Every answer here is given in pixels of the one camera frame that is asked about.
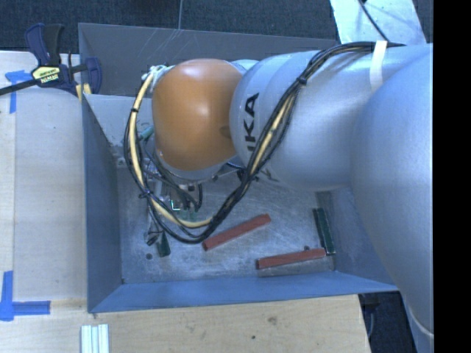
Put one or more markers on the red-brown flat block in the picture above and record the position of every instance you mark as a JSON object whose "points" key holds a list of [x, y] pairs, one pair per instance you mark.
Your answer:
{"points": [[290, 258], [235, 232]]}

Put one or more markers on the grey metal bin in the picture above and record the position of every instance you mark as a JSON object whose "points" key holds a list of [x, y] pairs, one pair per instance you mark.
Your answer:
{"points": [[235, 267]]}

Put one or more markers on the pale wood board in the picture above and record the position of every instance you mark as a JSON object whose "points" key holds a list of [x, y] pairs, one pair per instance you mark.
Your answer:
{"points": [[48, 197]]}

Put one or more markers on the dark green flat block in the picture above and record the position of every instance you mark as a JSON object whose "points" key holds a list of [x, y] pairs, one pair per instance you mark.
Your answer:
{"points": [[324, 230]]}

